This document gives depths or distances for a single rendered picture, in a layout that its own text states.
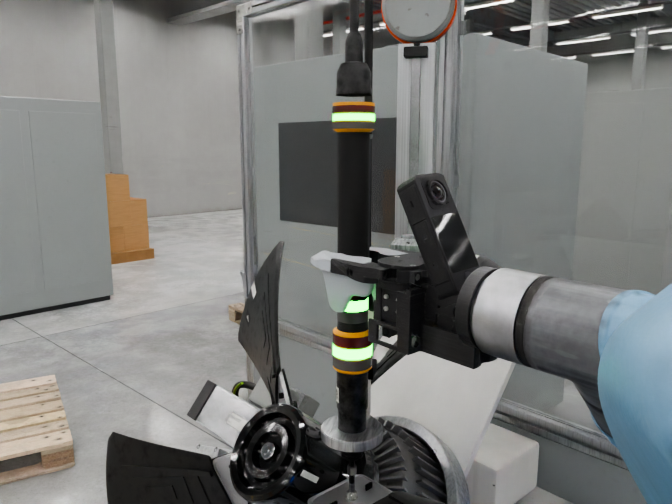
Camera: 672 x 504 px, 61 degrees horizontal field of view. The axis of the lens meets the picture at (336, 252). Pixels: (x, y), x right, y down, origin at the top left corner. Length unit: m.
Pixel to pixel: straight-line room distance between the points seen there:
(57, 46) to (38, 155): 7.55
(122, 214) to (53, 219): 2.57
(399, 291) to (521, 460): 0.82
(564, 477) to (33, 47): 12.79
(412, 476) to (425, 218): 0.42
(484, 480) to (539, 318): 0.83
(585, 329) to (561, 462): 0.98
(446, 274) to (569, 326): 0.12
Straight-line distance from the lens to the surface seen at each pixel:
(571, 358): 0.45
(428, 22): 1.31
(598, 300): 0.45
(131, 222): 8.77
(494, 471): 1.24
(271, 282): 0.90
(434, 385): 0.98
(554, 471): 1.42
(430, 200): 0.52
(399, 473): 0.82
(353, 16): 0.61
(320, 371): 1.86
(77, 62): 13.68
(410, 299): 0.52
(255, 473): 0.74
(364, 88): 0.59
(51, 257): 6.28
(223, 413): 1.08
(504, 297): 0.47
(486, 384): 0.94
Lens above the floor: 1.58
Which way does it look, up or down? 10 degrees down
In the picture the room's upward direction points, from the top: straight up
